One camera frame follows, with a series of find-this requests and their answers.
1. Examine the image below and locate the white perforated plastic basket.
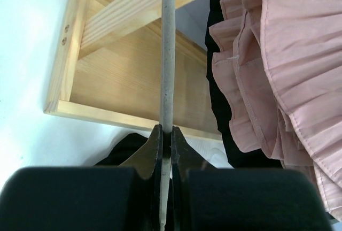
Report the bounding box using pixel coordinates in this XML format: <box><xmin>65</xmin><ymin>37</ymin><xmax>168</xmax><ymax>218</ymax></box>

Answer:
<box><xmin>185</xmin><ymin>137</ymin><xmax>233</xmax><ymax>168</ymax></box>

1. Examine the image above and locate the wooden clothes rack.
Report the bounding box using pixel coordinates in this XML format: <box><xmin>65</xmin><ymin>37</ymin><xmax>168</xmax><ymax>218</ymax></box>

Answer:
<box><xmin>43</xmin><ymin>0</ymin><xmax>246</xmax><ymax>141</ymax></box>

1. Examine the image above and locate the pink pleated skirt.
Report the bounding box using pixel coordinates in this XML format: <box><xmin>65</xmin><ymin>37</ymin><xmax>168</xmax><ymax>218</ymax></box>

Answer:
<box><xmin>209</xmin><ymin>0</ymin><xmax>341</xmax><ymax>220</ymax></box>

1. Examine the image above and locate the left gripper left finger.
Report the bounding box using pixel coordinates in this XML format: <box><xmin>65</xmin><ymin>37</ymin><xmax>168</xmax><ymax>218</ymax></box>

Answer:
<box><xmin>119</xmin><ymin>124</ymin><xmax>163</xmax><ymax>230</ymax></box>

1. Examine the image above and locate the large black skirt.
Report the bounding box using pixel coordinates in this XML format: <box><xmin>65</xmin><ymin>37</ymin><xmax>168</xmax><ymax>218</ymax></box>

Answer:
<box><xmin>205</xmin><ymin>0</ymin><xmax>282</xmax><ymax>168</ymax></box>

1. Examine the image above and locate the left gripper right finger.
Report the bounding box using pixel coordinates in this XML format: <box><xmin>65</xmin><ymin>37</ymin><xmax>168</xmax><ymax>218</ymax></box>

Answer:
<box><xmin>170</xmin><ymin>126</ymin><xmax>214</xmax><ymax>230</ymax></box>

